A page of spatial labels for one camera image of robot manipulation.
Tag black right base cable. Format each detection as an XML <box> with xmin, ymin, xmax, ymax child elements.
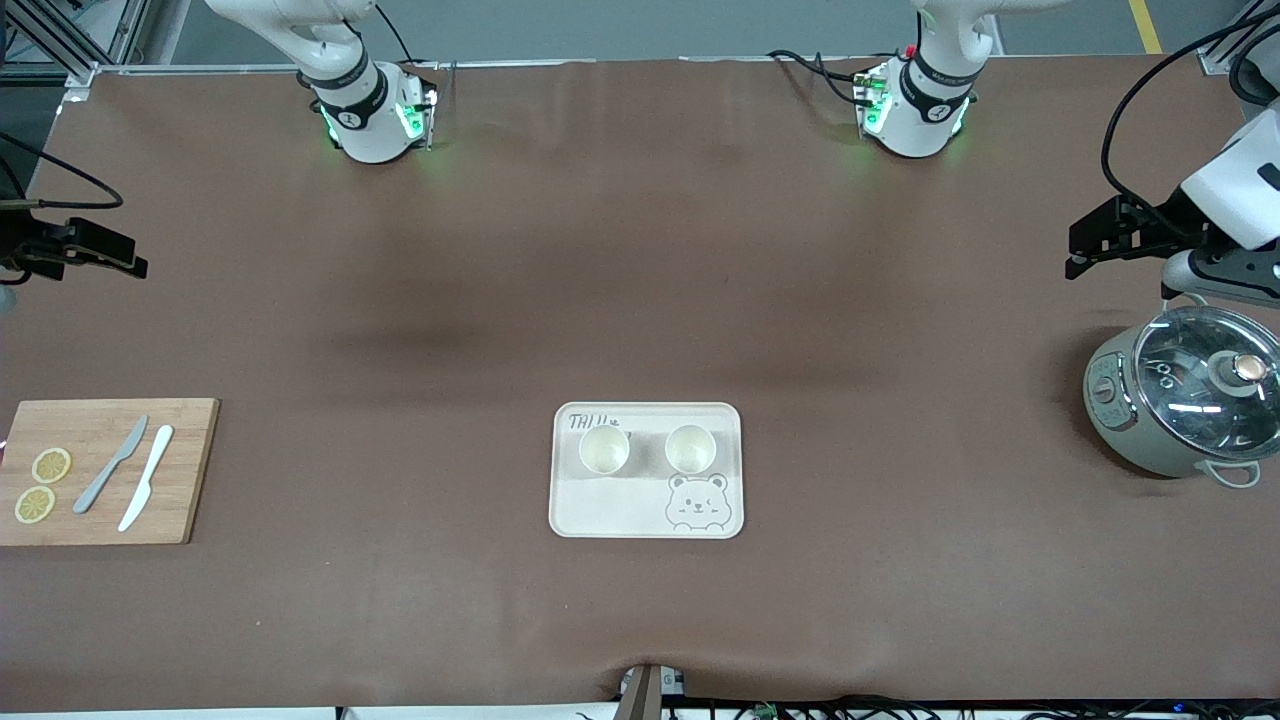
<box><xmin>375</xmin><ymin>5</ymin><xmax>416</xmax><ymax>66</ymax></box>

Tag cream bear print tray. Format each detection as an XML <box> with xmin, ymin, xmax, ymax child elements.
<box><xmin>548</xmin><ymin>402</ymin><xmax>745</xmax><ymax>540</ymax></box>

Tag glass pot lid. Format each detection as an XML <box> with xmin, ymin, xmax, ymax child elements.
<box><xmin>1133</xmin><ymin>305</ymin><xmax>1280</xmax><ymax>461</ymax></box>

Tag metal table clamp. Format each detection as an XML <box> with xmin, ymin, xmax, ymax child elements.
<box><xmin>618</xmin><ymin>662</ymin><xmax>687</xmax><ymax>720</ymax></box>

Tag black left base cables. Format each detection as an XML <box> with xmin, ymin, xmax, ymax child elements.
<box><xmin>767</xmin><ymin>48</ymin><xmax>871</xmax><ymax>106</ymax></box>

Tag wooden cutting board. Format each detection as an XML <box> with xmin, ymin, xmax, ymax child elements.
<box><xmin>0</xmin><ymin>398</ymin><xmax>221</xmax><ymax>547</ymax></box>

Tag white plastic knife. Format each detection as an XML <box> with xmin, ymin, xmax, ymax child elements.
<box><xmin>118</xmin><ymin>425</ymin><xmax>175</xmax><ymax>533</ymax></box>

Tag grey plastic knife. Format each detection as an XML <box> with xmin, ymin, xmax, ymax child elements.
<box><xmin>73</xmin><ymin>415</ymin><xmax>150</xmax><ymax>515</ymax></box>

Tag aluminium frame profile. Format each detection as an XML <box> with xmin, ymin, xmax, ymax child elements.
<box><xmin>0</xmin><ymin>0</ymin><xmax>151</xmax><ymax>91</ymax></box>
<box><xmin>1195</xmin><ymin>0</ymin><xmax>1280</xmax><ymax>76</ymax></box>

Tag brown table cover mat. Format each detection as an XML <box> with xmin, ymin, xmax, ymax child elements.
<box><xmin>0</xmin><ymin>55</ymin><xmax>1280</xmax><ymax>713</ymax></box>

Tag white IKEA cup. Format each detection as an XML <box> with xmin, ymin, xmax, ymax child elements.
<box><xmin>578</xmin><ymin>424</ymin><xmax>632</xmax><ymax>476</ymax></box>
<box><xmin>664</xmin><ymin>424</ymin><xmax>717</xmax><ymax>475</ymax></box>

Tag grey electric cooking pot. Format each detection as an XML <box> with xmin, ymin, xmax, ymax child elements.
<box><xmin>1083</xmin><ymin>293</ymin><xmax>1280</xmax><ymax>489</ymax></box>

